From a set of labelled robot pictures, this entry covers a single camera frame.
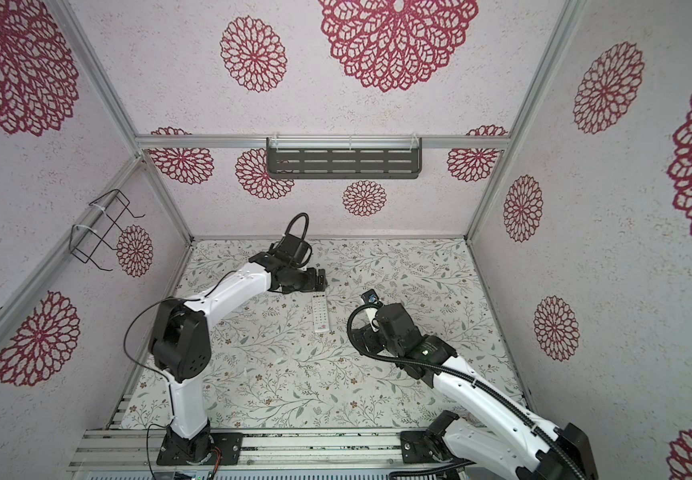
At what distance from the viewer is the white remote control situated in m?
0.96

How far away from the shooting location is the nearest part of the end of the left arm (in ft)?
2.73

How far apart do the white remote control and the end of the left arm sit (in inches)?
6.3
